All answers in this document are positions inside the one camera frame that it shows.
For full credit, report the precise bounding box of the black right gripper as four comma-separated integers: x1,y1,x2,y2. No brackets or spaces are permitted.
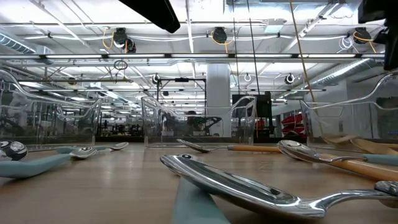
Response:
357,0,398,72

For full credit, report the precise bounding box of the long ceiling light bar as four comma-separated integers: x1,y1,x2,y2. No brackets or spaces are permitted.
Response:
0,53,386,60

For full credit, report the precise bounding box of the white pillar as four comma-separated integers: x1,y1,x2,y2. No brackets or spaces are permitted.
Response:
206,63,233,138

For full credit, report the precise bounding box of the clear plastic bin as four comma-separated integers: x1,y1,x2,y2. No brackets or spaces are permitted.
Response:
0,68,103,152
299,72,398,153
141,95,257,149

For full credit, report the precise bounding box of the black monitor screen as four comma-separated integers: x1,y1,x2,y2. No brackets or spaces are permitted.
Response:
231,94,274,138

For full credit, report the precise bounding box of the red machine cover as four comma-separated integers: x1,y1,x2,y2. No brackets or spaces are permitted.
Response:
280,113,305,137

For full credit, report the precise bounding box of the black ceiling cable reel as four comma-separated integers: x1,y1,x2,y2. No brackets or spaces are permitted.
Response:
111,27,137,54
211,26,229,44
353,27,373,45

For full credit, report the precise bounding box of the black gantry frame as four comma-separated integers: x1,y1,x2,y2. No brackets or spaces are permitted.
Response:
156,77,208,108

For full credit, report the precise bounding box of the silver air duct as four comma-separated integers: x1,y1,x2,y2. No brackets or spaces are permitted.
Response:
0,32,55,56
310,58,386,88

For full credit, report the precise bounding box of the thin black hanging cable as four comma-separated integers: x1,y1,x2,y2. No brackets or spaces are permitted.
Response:
231,0,242,94

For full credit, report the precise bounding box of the yellow hanging cable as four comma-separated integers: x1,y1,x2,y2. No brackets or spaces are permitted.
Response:
288,0,318,105

